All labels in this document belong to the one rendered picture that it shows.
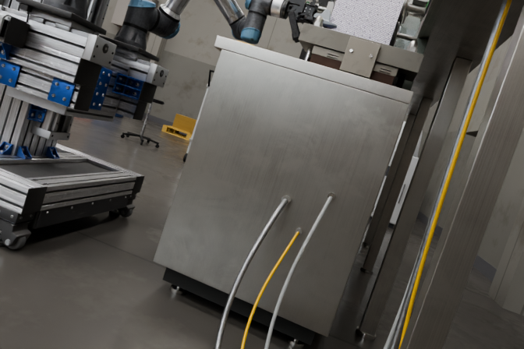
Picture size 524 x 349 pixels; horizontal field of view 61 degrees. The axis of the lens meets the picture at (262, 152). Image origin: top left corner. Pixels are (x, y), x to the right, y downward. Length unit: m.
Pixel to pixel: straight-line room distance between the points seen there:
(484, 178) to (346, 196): 0.58
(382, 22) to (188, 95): 8.50
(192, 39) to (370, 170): 9.03
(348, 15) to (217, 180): 0.77
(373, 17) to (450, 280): 1.08
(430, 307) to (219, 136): 0.86
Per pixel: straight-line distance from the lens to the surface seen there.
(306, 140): 1.41
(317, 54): 1.52
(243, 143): 1.45
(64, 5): 1.76
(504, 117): 0.92
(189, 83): 10.05
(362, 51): 1.47
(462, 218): 0.90
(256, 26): 1.75
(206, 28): 10.20
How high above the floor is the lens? 0.66
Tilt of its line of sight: 3 degrees down
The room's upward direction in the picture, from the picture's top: 18 degrees clockwise
